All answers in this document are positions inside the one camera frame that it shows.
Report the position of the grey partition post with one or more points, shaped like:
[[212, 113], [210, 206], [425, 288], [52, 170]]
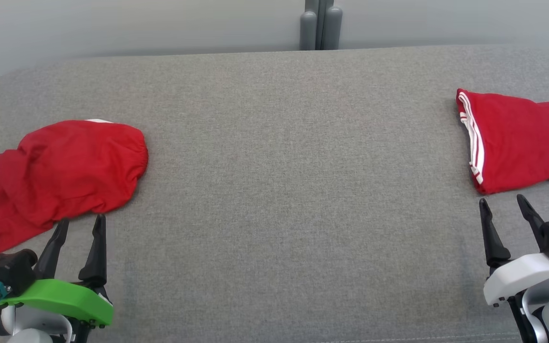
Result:
[[332, 26], [308, 28]]

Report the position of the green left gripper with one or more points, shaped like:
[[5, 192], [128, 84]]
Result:
[[65, 297]]

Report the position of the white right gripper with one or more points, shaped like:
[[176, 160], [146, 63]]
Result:
[[522, 274]]

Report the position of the red shorts with white stripes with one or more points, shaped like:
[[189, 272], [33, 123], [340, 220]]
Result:
[[65, 166]]

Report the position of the red Bulls 23 jersey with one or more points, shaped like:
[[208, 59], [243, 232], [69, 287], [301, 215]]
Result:
[[517, 138]]

